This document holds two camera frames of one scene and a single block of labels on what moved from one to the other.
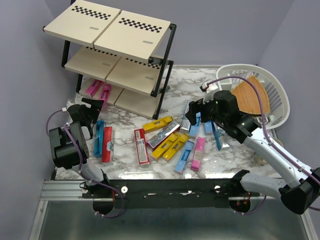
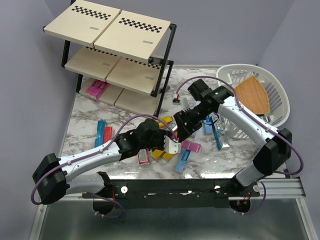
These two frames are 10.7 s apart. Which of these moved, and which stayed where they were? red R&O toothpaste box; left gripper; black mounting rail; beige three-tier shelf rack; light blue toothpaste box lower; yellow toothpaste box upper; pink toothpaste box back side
Moved: left gripper; pink toothpaste box back side
Stayed: beige three-tier shelf rack; red R&O toothpaste box; light blue toothpaste box lower; yellow toothpaste box upper; black mounting rail
